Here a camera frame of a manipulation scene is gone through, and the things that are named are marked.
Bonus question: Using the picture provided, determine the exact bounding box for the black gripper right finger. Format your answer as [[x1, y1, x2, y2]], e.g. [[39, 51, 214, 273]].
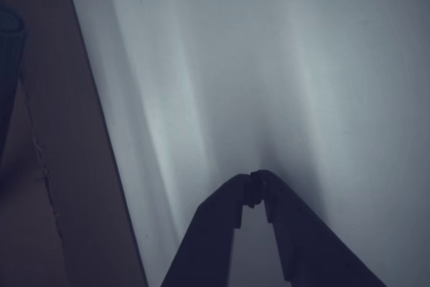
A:
[[250, 168, 388, 287]]

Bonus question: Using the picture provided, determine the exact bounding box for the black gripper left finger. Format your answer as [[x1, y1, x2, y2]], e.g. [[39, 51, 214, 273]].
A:
[[160, 172, 255, 287]]

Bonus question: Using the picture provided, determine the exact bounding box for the dark ribbed cylinder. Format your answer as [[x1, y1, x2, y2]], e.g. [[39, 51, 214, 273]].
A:
[[0, 6, 27, 173]]

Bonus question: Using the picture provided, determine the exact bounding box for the thin floor wire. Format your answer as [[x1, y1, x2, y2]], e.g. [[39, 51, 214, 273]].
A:
[[19, 75, 70, 244]]

